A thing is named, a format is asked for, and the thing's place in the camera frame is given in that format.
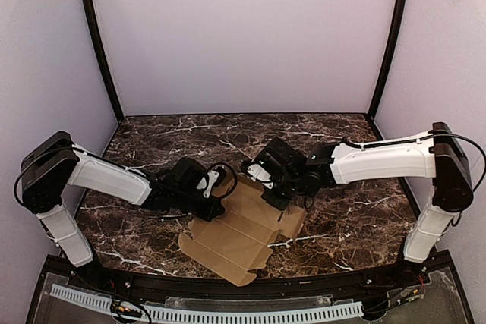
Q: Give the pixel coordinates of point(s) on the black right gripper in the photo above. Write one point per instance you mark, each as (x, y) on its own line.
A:
(279, 199)

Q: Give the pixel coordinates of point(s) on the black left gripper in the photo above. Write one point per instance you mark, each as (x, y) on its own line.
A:
(214, 209)

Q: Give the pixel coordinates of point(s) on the brown cardboard box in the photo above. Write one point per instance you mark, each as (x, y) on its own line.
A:
(236, 243)

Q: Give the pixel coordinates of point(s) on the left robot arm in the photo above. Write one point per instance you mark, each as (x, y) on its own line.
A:
(59, 163)

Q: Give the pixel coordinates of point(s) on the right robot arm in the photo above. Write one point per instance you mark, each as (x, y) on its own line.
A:
(435, 154)

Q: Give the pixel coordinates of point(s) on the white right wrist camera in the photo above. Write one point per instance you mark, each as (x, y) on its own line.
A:
(257, 173)

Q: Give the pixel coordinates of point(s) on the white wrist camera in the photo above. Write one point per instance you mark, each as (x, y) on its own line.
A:
(257, 173)
(210, 180)

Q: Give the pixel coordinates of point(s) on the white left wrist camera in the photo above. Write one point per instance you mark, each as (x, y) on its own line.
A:
(210, 180)

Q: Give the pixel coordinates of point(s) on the black front table rail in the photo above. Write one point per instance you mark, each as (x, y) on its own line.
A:
(365, 283)

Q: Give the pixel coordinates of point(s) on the white slotted cable duct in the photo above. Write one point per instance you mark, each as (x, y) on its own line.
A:
(186, 312)

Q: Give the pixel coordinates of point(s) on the black right frame post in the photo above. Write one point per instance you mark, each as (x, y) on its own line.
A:
(392, 39)

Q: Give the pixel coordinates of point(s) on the black frame post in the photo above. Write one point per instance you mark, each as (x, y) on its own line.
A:
(97, 43)
(392, 39)

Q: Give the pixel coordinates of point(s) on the black left frame post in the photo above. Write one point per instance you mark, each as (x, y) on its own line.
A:
(97, 43)

